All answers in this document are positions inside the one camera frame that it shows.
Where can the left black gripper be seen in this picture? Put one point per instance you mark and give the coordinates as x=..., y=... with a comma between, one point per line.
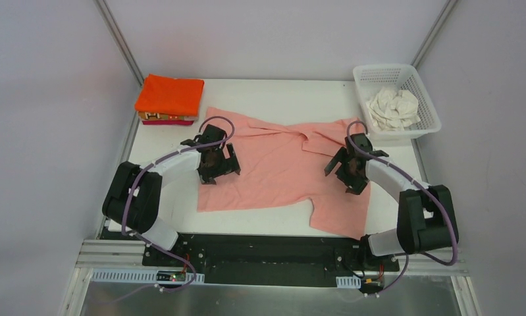
x=218, y=168

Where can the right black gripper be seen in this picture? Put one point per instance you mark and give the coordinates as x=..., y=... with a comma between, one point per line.
x=347, y=172

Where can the pink t-shirt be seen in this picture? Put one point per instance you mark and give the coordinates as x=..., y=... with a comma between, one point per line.
x=283, y=165

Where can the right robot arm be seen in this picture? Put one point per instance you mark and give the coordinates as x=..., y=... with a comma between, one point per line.
x=425, y=217

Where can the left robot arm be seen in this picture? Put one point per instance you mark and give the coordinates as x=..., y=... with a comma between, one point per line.
x=134, y=196

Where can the white crumpled t-shirt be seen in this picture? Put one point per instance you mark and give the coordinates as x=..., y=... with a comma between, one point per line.
x=393, y=110

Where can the white plastic basket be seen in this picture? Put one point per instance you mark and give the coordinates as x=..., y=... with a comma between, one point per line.
x=369, y=79

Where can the magenta folded t-shirt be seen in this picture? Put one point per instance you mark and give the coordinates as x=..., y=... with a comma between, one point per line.
x=168, y=122

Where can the orange folded t-shirt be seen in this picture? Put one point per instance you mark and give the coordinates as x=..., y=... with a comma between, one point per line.
x=170, y=96

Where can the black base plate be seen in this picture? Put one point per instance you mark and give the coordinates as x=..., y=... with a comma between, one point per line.
x=276, y=260

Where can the right white cable duct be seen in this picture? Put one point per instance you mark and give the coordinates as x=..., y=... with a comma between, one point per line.
x=348, y=282

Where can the white cable duct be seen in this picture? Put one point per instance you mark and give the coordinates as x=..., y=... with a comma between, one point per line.
x=138, y=276
x=348, y=282

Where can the aluminium rail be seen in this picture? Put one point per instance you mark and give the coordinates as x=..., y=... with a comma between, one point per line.
x=128, y=254

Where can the left white cable duct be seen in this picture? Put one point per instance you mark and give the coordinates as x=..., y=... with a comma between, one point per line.
x=138, y=276

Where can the left corner frame post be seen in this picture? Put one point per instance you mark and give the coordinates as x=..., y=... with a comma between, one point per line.
x=119, y=39

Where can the corner frame post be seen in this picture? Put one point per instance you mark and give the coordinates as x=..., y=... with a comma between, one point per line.
x=119, y=39
x=440, y=21

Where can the right corner frame post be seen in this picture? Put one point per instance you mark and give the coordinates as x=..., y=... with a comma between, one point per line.
x=440, y=21

